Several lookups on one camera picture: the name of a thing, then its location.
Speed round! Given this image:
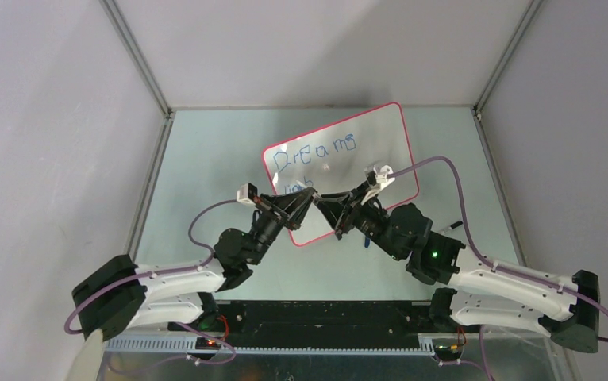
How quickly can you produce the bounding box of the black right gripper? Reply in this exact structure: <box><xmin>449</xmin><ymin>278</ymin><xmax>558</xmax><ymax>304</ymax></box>
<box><xmin>314</xmin><ymin>181</ymin><xmax>403</xmax><ymax>260</ymax></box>

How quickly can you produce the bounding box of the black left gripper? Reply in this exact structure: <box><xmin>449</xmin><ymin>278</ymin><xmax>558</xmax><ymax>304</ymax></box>
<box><xmin>246</xmin><ymin>188</ymin><xmax>316</xmax><ymax>265</ymax></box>

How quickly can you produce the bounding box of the pink-framed whiteboard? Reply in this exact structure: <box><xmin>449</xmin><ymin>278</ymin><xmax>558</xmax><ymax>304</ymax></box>
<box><xmin>261</xmin><ymin>102</ymin><xmax>421</xmax><ymax>247</ymax></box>

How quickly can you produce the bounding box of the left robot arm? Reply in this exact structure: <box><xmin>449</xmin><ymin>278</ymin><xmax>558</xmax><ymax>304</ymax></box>
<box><xmin>64</xmin><ymin>183</ymin><xmax>317</xmax><ymax>341</ymax></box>

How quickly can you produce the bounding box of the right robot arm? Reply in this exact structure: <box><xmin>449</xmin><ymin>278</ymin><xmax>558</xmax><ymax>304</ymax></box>
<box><xmin>314</xmin><ymin>193</ymin><xmax>600</xmax><ymax>353</ymax></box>

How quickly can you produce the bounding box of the black marker pen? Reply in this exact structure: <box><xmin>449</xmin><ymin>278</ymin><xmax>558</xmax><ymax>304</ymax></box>
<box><xmin>438</xmin><ymin>221</ymin><xmax>464</xmax><ymax>234</ymax></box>

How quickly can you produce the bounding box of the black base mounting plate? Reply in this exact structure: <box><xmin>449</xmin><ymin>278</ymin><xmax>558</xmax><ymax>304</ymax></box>
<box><xmin>198</xmin><ymin>299</ymin><xmax>473</xmax><ymax>349</ymax></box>

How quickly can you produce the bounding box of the left controller board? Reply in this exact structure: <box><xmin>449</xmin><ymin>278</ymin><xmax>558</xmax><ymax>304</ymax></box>
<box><xmin>195</xmin><ymin>337</ymin><xmax>224</xmax><ymax>351</ymax></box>

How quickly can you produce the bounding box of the controller board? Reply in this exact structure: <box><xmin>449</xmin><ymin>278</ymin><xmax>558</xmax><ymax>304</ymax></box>
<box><xmin>433</xmin><ymin>344</ymin><xmax>466</xmax><ymax>364</ymax></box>
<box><xmin>195</xmin><ymin>337</ymin><xmax>224</xmax><ymax>351</ymax></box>

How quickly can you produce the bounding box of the right controller board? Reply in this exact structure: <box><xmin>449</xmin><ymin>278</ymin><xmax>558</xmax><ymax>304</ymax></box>
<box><xmin>433</xmin><ymin>344</ymin><xmax>466</xmax><ymax>364</ymax></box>

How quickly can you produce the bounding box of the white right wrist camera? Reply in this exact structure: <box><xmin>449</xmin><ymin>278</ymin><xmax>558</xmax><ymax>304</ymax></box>
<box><xmin>361</xmin><ymin>165</ymin><xmax>394</xmax><ymax>205</ymax></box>

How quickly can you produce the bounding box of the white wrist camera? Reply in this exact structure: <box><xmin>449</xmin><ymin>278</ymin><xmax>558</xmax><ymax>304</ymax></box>
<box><xmin>236</xmin><ymin>183</ymin><xmax>258</xmax><ymax>206</ymax></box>
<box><xmin>361</xmin><ymin>165</ymin><xmax>394</xmax><ymax>205</ymax></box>

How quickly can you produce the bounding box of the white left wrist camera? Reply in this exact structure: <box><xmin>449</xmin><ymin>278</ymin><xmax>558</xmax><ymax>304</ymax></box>
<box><xmin>236</xmin><ymin>183</ymin><xmax>258</xmax><ymax>206</ymax></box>

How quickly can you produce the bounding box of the aluminium frame rail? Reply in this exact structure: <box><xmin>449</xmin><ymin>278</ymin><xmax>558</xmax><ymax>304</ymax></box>
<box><xmin>88</xmin><ymin>299</ymin><xmax>565</xmax><ymax>364</ymax></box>

